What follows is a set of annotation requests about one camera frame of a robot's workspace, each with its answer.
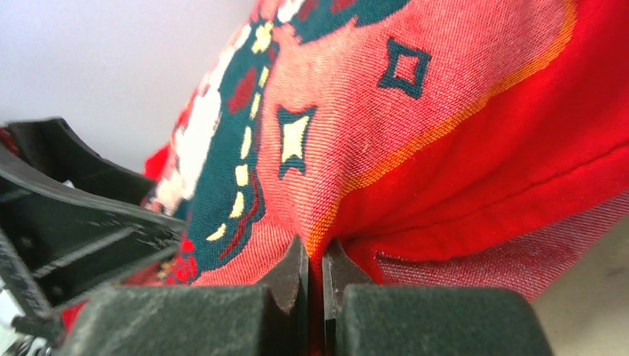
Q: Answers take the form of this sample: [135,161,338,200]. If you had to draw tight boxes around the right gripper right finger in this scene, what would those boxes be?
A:
[322,240,553,355]

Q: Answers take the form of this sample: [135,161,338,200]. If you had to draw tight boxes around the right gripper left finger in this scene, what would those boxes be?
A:
[60,239,308,356]

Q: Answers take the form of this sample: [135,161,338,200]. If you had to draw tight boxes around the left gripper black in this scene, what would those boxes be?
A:
[1,117,185,355]

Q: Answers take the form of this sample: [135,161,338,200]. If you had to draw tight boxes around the red patterned pillowcase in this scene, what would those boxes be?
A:
[61,0,629,335]

